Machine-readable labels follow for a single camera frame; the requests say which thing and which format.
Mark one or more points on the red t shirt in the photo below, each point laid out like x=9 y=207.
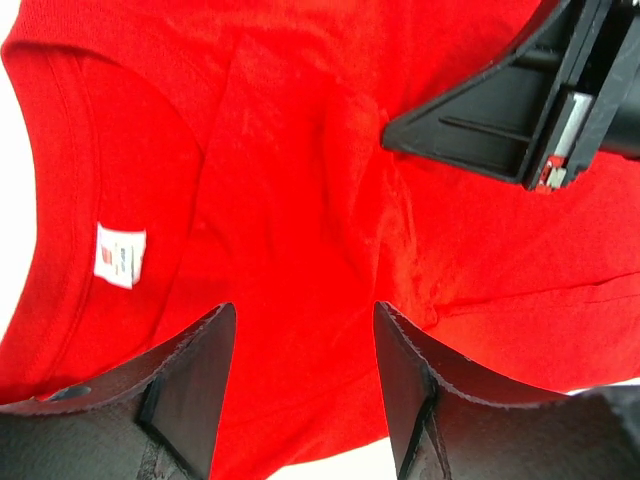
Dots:
x=191 y=153

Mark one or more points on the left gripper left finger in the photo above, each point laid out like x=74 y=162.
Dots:
x=153 y=417

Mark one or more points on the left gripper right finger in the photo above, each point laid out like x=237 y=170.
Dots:
x=451 y=418

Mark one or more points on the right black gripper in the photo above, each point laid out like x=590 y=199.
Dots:
x=565 y=89

